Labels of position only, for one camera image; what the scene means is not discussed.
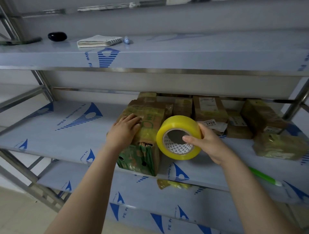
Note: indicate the dark green flat tool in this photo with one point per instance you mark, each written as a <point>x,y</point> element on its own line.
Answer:
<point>20,41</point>

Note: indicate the green and white marker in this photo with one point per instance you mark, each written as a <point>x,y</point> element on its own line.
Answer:
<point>264,176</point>

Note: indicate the yellow packing tape roll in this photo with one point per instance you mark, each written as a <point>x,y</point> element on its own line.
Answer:
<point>167,125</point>

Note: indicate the green printed cardboard box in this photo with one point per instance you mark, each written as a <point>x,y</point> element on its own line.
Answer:
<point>144,160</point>

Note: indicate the black oval case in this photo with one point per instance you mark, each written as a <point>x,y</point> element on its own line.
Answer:
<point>57,36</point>

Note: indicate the person's right forearm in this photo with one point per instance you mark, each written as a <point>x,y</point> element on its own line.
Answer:
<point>253,200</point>

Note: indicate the white spiral notebook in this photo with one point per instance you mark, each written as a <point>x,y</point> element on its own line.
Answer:
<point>97,41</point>

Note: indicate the crumpled yellow tape scrap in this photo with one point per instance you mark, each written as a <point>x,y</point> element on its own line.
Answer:
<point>172,184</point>

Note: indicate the person's right hand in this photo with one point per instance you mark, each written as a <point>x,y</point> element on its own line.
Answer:
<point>212,147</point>

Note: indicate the person's left fingers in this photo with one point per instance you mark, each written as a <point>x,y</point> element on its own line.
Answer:
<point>132,120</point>

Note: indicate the steel shelf rack with film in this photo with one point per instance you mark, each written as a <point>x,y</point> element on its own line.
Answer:
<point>183,54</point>

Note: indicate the person's left hand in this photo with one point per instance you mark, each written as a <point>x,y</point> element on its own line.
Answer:
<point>122,136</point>

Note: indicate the white labelled packet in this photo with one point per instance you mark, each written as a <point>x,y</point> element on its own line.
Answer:
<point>216,125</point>

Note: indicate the person's left forearm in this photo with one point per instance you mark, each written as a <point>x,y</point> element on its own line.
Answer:
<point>89,192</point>

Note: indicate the person's right thumb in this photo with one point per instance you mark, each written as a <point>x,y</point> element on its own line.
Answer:
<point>191,139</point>

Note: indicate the small white blue cap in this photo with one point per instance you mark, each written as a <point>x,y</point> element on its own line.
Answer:
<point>127,40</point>

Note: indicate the pile of taped brown parcels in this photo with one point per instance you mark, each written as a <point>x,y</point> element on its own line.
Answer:
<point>209,108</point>

